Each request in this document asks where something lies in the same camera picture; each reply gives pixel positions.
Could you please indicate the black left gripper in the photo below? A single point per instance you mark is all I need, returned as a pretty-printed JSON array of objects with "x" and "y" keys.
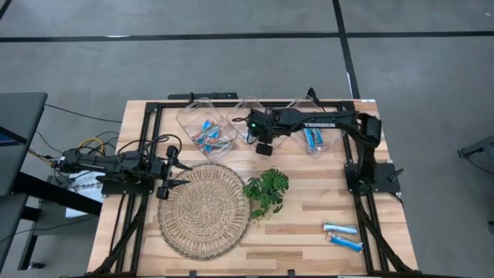
[{"x": 164, "y": 173}]

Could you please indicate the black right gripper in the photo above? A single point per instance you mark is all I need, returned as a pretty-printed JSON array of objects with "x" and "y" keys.
[{"x": 264, "y": 127}]

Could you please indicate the pale blue granola bar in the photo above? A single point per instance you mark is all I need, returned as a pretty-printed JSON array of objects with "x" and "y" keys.
[{"x": 223, "y": 143}]

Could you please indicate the short blue granola bar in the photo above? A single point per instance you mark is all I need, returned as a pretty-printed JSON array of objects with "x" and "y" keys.
[{"x": 207, "y": 126}]

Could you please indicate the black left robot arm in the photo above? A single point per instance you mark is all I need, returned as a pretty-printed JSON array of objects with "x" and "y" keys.
[{"x": 100, "y": 164}]

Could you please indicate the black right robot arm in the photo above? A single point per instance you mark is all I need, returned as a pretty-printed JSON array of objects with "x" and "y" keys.
[{"x": 328, "y": 121}]

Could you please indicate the white and blue granola bar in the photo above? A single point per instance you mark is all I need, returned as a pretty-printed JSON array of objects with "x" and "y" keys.
[{"x": 340, "y": 228}]

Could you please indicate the clear plastic bin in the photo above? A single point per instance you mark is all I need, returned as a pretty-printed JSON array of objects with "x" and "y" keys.
[
  {"x": 237, "y": 129},
  {"x": 189, "y": 123},
  {"x": 330, "y": 141}
]

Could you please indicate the round woven placemat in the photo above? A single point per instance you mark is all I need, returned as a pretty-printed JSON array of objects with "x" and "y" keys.
[{"x": 204, "y": 212}]

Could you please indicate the black power strip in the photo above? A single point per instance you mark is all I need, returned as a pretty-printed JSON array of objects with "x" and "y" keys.
[{"x": 216, "y": 95}]

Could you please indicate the green plant in white pot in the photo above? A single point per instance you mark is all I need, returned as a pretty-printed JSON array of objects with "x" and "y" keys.
[{"x": 268, "y": 189}]

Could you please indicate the white paper sheet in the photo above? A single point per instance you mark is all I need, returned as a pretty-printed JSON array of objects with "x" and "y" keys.
[{"x": 88, "y": 185}]

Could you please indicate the grey desk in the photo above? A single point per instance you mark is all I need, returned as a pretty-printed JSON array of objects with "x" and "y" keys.
[{"x": 19, "y": 116}]

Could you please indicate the grey stand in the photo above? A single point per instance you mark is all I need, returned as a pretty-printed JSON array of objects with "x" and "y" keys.
[{"x": 478, "y": 148}]

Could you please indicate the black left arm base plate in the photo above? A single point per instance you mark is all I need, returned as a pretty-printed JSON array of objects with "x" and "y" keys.
[{"x": 116, "y": 189}]

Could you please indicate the black aluminium table frame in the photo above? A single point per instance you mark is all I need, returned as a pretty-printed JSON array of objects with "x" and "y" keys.
[{"x": 170, "y": 104}]

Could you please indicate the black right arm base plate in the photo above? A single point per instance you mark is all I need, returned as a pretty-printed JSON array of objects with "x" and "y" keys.
[{"x": 386, "y": 187}]

